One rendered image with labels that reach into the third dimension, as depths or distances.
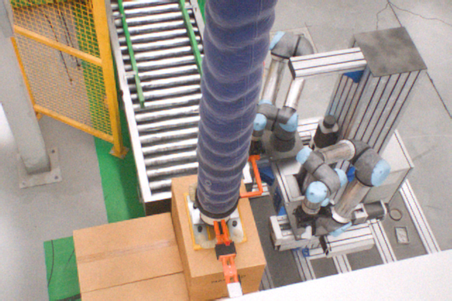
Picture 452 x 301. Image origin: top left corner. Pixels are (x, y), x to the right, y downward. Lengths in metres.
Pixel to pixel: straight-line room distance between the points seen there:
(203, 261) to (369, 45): 1.39
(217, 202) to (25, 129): 1.69
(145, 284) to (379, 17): 3.42
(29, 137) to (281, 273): 1.89
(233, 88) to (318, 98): 2.94
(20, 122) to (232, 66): 2.28
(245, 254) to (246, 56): 1.46
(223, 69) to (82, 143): 2.76
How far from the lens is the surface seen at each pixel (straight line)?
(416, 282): 0.73
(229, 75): 2.16
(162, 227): 3.78
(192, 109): 4.24
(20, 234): 4.49
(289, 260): 4.12
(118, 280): 3.67
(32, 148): 4.40
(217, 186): 2.85
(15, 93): 3.92
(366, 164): 2.84
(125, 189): 4.54
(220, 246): 3.14
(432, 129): 5.23
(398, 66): 2.70
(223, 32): 2.02
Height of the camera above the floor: 3.96
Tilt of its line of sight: 57 degrees down
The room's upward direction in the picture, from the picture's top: 7 degrees clockwise
